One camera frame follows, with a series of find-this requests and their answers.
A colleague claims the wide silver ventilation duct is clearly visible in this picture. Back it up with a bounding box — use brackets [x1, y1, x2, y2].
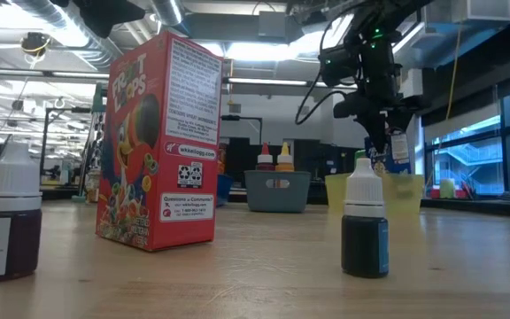
[9, 0, 126, 72]

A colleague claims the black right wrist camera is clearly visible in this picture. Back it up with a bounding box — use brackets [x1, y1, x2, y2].
[319, 43, 362, 88]

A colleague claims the blue plastic bin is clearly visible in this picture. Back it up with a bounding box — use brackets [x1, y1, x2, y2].
[216, 173, 234, 208]

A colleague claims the grey ceiling box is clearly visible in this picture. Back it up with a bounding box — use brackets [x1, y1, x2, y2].
[257, 11, 288, 39]

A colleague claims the pale green container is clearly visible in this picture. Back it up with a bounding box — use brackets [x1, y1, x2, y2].
[439, 178, 456, 199]

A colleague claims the blue Frosted Flakes cereal box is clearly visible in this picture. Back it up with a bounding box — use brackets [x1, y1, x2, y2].
[363, 132, 413, 176]

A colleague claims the black stand frame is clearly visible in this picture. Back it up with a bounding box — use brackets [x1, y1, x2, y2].
[40, 105, 97, 178]

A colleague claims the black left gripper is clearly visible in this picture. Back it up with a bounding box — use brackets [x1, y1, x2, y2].
[62, 0, 146, 40]

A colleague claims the grey plastic bin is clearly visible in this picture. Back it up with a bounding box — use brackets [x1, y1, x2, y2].
[243, 170, 312, 214]

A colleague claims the ceiling light strip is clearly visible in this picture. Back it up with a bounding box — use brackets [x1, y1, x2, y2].
[0, 66, 110, 80]
[227, 77, 358, 89]

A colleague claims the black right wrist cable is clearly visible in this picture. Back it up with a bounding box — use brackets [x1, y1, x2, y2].
[294, 24, 349, 127]

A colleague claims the blue-label dropper bottle white cap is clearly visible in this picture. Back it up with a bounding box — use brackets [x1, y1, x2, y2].
[341, 158, 390, 279]

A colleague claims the purple dropper bottle white cap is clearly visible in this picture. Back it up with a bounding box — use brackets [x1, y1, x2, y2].
[0, 140, 43, 283]

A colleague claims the narrow silver ventilation duct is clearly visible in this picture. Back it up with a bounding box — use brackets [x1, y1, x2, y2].
[151, 0, 185, 27]

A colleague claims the red squeeze bottle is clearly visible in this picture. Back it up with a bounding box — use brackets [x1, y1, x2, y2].
[256, 141, 275, 172]

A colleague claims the black ceiling device yellow cable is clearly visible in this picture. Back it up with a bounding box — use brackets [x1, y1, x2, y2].
[19, 31, 51, 58]

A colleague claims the yellow plastic bin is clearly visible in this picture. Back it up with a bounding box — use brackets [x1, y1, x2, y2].
[323, 172, 425, 213]

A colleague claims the yellow squeeze bottle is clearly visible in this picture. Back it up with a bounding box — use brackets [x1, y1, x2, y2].
[274, 141, 295, 188]

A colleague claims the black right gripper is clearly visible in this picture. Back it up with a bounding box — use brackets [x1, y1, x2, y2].
[333, 48, 429, 154]

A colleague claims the yellow hanging cord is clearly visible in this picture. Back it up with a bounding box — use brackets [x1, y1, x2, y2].
[445, 24, 463, 121]

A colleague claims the red Froot Loops cereal box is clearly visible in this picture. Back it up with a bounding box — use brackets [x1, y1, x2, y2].
[95, 29, 224, 253]

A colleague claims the orange snack packet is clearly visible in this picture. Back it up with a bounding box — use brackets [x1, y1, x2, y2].
[217, 142, 228, 175]

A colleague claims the white ceiling air unit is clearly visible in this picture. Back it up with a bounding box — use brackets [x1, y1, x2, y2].
[431, 0, 510, 24]

